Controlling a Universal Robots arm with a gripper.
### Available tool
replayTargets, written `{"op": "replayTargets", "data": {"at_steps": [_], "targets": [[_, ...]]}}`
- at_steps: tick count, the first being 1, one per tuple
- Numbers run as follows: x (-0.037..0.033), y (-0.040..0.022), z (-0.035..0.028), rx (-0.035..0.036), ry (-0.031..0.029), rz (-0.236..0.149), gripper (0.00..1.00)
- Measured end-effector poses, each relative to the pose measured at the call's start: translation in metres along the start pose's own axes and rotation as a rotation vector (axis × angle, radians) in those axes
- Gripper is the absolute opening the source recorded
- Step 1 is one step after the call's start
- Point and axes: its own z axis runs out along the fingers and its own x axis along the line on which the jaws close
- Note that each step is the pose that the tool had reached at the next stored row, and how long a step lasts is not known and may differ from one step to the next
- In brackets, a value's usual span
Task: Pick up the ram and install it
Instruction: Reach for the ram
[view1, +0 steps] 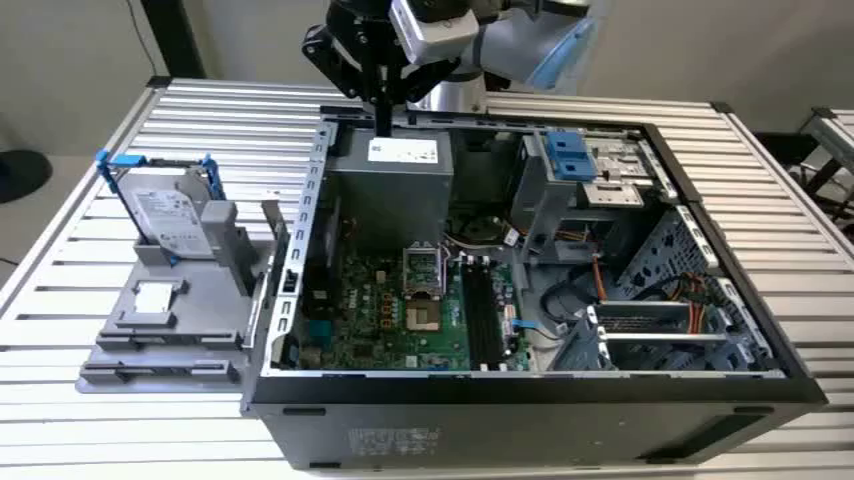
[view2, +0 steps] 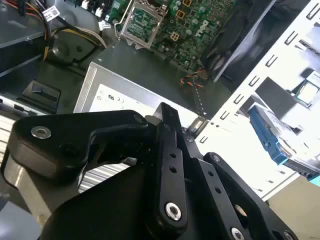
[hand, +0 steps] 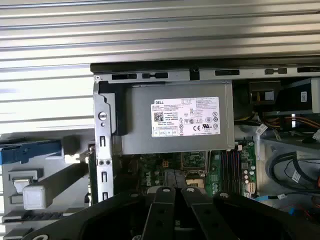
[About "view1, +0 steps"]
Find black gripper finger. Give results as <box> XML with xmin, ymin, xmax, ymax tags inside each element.
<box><xmin>389</xmin><ymin>58</ymin><xmax>463</xmax><ymax>107</ymax></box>
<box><xmin>300</xmin><ymin>23</ymin><xmax>393</xmax><ymax>138</ymax></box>

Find metal socket cover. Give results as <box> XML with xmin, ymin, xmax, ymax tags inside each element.
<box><xmin>401</xmin><ymin>243</ymin><xmax>447</xmax><ymax>301</ymax></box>

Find black RAM slot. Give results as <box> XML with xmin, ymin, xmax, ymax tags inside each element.
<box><xmin>475</xmin><ymin>257</ymin><xmax>504</xmax><ymax>370</ymax></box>
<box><xmin>484</xmin><ymin>257</ymin><xmax>515</xmax><ymax>370</ymax></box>
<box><xmin>467</xmin><ymin>257</ymin><xmax>493</xmax><ymax>370</ymax></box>
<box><xmin>459</xmin><ymin>257</ymin><xmax>483</xmax><ymax>370</ymax></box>

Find silver disk bay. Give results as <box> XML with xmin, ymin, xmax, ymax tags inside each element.
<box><xmin>552</xmin><ymin>299</ymin><xmax>755</xmax><ymax>371</ymax></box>

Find blue plastic drive latch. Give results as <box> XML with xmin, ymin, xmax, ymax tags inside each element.
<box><xmin>543</xmin><ymin>130</ymin><xmax>596</xmax><ymax>182</ymax></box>

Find neighbouring slatted metal table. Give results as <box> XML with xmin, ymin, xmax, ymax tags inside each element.
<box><xmin>796</xmin><ymin>106</ymin><xmax>854</xmax><ymax>174</ymax></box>

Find black upright post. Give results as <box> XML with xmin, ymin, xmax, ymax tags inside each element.
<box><xmin>138</xmin><ymin>0</ymin><xmax>206</xmax><ymax>79</ymax></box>

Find grey parts rack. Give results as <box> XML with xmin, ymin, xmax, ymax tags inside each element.
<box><xmin>73</xmin><ymin>199</ymin><xmax>281</xmax><ymax>396</ymax></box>

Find hard disk in blue carrier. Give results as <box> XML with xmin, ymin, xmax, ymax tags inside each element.
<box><xmin>96</xmin><ymin>148</ymin><xmax>221</xmax><ymax>264</ymax></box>

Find black open PC case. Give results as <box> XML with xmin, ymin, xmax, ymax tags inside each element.
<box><xmin>237</xmin><ymin>104</ymin><xmax>828</xmax><ymax>471</ymax></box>

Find CPU socket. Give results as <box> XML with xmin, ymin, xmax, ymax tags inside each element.
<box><xmin>404</xmin><ymin>297</ymin><xmax>445</xmax><ymax>334</ymax></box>

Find grey power supply unit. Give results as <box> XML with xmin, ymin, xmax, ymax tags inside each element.
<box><xmin>324</xmin><ymin>127</ymin><xmax>456</xmax><ymax>251</ymax></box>

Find orange data wire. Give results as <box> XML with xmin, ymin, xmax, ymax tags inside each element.
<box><xmin>589</xmin><ymin>252</ymin><xmax>609</xmax><ymax>304</ymax></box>

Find silver CPU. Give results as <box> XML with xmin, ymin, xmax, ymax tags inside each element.
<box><xmin>132</xmin><ymin>282</ymin><xmax>176</xmax><ymax>314</ymax></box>

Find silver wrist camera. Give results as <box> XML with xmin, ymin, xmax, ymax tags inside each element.
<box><xmin>388</xmin><ymin>0</ymin><xmax>481</xmax><ymax>66</ymax></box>

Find green motherboard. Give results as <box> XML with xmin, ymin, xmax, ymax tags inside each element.
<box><xmin>292</xmin><ymin>239</ymin><xmax>535</xmax><ymax>372</ymax></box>

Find round black floor base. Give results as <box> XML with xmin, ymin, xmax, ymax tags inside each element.
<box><xmin>0</xmin><ymin>149</ymin><xmax>53</xmax><ymax>204</ymax></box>

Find silver drive bay cage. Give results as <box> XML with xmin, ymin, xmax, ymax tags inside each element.
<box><xmin>512</xmin><ymin>127</ymin><xmax>675</xmax><ymax>261</ymax></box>

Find red orange yellow wires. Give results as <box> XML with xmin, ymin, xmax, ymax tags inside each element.
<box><xmin>669</xmin><ymin>272</ymin><xmax>709</xmax><ymax>335</ymax></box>

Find round black cooler fan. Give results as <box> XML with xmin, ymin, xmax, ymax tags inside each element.
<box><xmin>447</xmin><ymin>212</ymin><xmax>508</xmax><ymax>246</ymax></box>

